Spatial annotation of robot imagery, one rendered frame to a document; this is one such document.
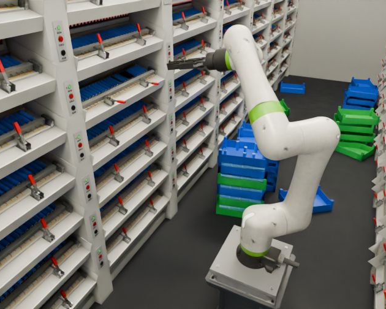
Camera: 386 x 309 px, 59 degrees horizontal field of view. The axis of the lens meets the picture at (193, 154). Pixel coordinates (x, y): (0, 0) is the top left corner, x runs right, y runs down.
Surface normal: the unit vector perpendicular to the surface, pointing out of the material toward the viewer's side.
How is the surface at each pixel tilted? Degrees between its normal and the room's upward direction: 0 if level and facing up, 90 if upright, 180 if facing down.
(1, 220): 19
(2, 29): 109
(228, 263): 5
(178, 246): 0
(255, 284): 5
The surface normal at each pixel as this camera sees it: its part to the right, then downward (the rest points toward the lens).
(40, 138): 0.29, -0.76
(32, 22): 0.85, 0.48
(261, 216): 0.04, -0.71
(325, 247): 0.00, -0.87
